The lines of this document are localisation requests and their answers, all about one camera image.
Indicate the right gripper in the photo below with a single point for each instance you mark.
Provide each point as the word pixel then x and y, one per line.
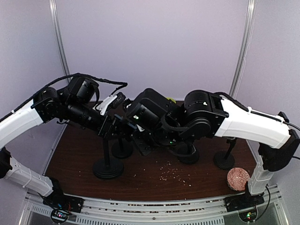
pixel 144 148

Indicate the far right black stand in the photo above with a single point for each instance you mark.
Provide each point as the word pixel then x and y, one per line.
pixel 224 159

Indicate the teal phone front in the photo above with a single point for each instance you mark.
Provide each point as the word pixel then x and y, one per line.
pixel 123 124

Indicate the black phone stand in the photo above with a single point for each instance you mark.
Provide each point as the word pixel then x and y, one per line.
pixel 122 149
pixel 106 168

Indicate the green bowl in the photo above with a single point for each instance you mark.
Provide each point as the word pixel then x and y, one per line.
pixel 171 99

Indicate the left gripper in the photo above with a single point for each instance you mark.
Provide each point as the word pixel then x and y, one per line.
pixel 106 133

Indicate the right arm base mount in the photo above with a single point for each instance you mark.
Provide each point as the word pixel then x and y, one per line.
pixel 246 206

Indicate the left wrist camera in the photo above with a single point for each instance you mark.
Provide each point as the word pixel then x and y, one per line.
pixel 118 99

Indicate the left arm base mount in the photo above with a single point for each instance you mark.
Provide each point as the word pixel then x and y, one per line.
pixel 63 207

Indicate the right aluminium frame post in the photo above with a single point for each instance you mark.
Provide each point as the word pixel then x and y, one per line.
pixel 245 42

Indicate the black stand right centre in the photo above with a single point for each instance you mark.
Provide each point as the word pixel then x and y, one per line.
pixel 189 154

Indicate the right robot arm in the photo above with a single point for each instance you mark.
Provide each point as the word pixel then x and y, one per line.
pixel 204 114

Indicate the left aluminium frame post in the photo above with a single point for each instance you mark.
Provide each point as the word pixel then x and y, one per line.
pixel 56 24

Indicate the aluminium frame post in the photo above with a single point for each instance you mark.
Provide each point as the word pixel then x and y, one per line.
pixel 245 42
pixel 56 24

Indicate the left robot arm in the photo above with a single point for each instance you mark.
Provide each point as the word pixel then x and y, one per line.
pixel 68 103

